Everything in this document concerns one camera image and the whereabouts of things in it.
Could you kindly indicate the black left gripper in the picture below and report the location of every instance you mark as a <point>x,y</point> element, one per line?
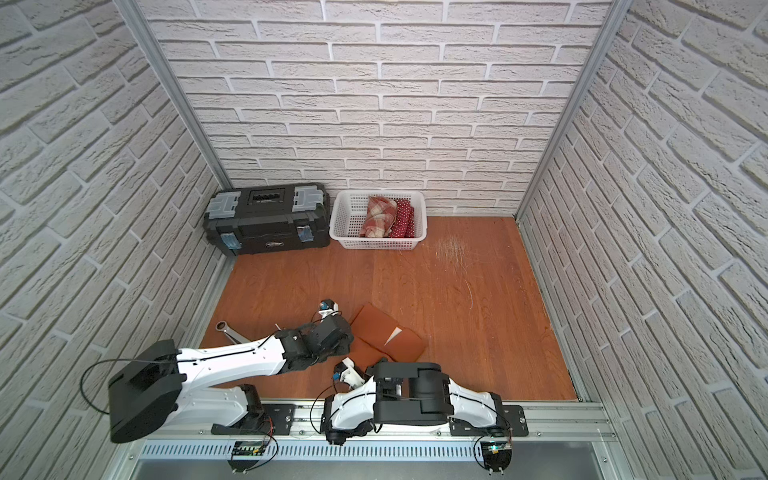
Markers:
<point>344,327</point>

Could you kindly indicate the orange brown skirt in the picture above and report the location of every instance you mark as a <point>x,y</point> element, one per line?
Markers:
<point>377,337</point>

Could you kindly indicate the red polka dot skirt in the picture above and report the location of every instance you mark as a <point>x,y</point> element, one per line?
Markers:
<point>404,223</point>

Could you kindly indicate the red plaid skirt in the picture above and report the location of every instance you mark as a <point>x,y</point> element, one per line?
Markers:
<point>380,216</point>

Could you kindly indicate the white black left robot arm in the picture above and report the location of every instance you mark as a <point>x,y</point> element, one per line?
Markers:
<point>167,386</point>

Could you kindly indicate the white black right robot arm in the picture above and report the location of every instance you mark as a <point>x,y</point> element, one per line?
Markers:
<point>405,394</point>

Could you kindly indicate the silver wrench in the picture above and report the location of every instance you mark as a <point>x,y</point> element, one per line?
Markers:
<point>235,337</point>

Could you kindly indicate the left controller board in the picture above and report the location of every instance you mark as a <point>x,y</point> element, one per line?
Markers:
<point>246,456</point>

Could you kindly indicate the controller board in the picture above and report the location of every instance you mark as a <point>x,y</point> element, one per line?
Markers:
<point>246,456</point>
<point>495,457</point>

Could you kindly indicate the black plastic toolbox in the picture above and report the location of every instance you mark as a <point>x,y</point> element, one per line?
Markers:
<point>278,218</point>

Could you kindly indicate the white plastic basket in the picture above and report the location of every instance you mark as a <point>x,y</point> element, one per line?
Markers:
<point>350,211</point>

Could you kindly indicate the right controller board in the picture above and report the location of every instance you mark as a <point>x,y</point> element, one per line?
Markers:
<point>495,457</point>

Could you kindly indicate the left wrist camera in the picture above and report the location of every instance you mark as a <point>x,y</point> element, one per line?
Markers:
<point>328,307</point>

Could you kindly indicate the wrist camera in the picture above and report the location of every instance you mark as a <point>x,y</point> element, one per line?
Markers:
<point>328,307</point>
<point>347,373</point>

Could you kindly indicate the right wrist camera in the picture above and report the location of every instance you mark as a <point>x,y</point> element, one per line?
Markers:
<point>347,373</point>

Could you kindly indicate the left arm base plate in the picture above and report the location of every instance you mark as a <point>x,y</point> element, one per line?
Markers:
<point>275,419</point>

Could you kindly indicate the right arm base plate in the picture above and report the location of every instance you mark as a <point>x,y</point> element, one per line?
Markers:
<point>514,417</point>

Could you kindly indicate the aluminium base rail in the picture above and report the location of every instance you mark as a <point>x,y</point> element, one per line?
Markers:
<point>548,420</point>

